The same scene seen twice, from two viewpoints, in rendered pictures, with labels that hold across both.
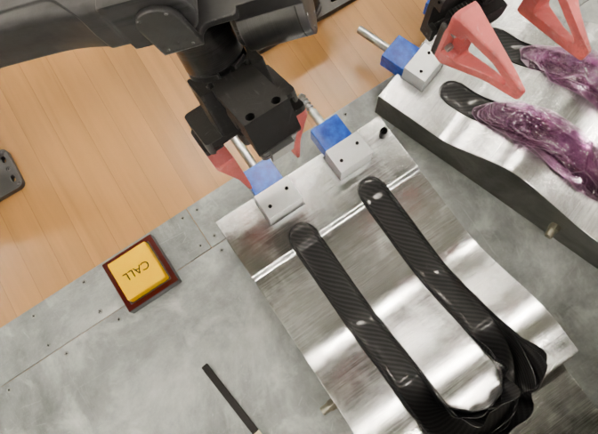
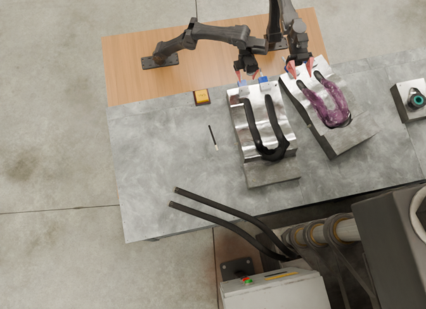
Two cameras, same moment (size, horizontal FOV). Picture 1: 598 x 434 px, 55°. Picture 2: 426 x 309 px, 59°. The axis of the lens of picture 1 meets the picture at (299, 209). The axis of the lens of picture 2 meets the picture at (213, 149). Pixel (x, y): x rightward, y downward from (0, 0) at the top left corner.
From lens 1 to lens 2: 120 cm
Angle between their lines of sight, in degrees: 4
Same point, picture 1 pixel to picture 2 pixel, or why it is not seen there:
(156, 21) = (239, 43)
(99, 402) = (180, 123)
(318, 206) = (253, 95)
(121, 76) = (213, 45)
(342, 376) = (243, 134)
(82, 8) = (229, 37)
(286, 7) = (262, 48)
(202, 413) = (204, 135)
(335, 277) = (250, 114)
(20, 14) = (217, 33)
